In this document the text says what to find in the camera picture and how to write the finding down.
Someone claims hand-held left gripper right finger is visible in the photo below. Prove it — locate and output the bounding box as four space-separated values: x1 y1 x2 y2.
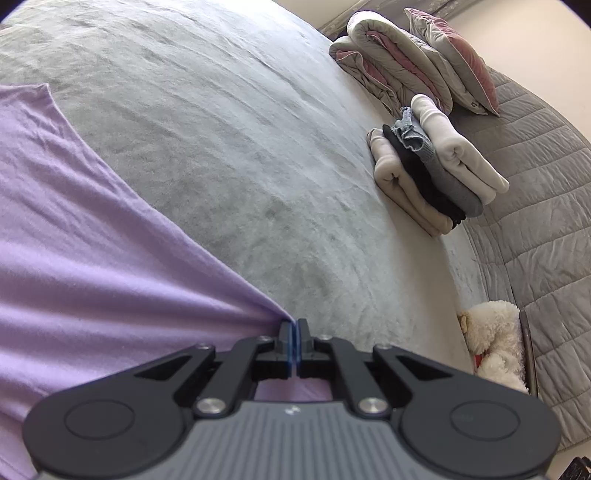
297 318 452 415

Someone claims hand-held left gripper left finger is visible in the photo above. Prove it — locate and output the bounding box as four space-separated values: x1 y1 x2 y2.
133 318 297 415

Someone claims purple shirt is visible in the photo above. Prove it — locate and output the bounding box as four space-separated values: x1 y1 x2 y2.
0 83 334 480

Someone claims folded beige garment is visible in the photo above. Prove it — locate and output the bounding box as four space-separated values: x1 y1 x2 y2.
367 128 456 239

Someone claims white plush toy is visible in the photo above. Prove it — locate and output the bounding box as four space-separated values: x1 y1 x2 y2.
456 300 532 394

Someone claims folded black garment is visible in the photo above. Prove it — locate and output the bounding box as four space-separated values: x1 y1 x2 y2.
381 124 467 228

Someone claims folded grey sweater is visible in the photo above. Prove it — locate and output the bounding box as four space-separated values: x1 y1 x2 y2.
392 107 485 219

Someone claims folded white garment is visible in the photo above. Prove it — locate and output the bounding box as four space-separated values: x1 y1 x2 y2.
410 93 510 207

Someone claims grey quilted headboard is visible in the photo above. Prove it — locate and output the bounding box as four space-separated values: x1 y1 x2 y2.
441 68 591 449

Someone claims folded grey pink quilt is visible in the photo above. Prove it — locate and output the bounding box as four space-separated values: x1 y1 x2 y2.
329 10 456 117

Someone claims grey pink pillow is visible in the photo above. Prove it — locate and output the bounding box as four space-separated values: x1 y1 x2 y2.
404 7 502 117

